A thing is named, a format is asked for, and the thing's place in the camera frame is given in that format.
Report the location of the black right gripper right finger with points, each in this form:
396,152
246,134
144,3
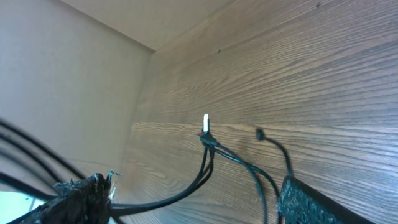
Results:
300,203

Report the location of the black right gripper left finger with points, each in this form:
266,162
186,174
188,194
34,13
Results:
78,201

